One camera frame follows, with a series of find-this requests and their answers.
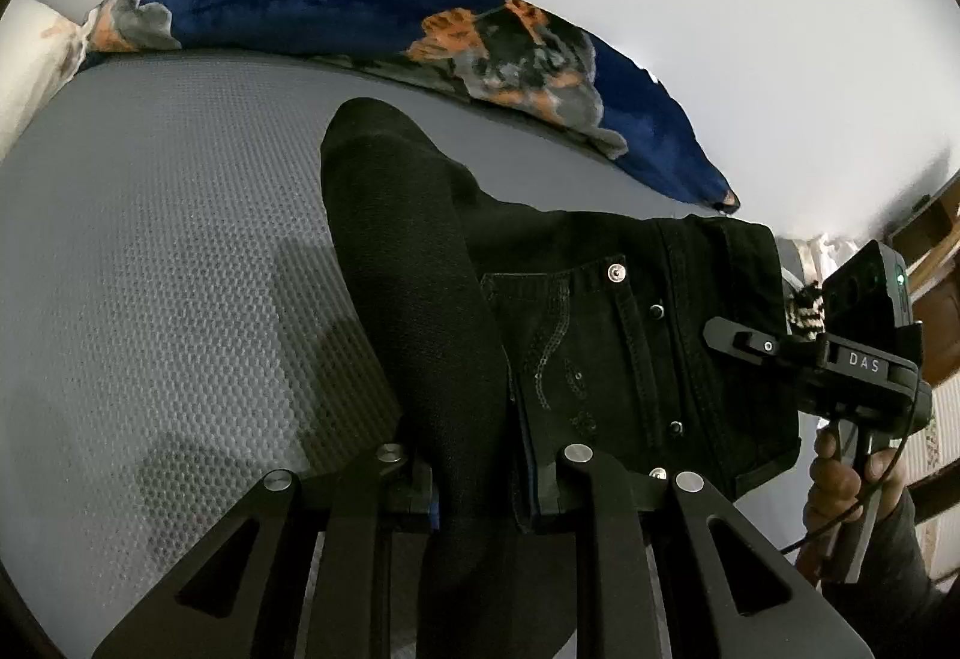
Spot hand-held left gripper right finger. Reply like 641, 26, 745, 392
516, 441, 875, 659

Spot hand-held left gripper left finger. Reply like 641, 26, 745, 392
90, 443, 440, 659

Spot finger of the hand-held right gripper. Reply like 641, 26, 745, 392
703, 317, 827, 368

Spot black pants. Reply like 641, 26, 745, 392
319, 97, 805, 659

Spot person's right forearm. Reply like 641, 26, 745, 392
821, 490, 960, 659

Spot person's right hand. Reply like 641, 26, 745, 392
795, 425, 910, 579

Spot black and white patterned cloth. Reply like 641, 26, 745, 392
783, 282, 827, 339

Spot wooden furniture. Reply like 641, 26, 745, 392
883, 168, 960, 379

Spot grey textured mattress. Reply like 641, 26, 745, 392
0, 48, 826, 659

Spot blue patterned pillow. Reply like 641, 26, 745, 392
78, 0, 743, 215

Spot white printed pillow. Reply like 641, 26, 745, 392
0, 0, 89, 160

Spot black cable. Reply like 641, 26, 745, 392
778, 378, 931, 555

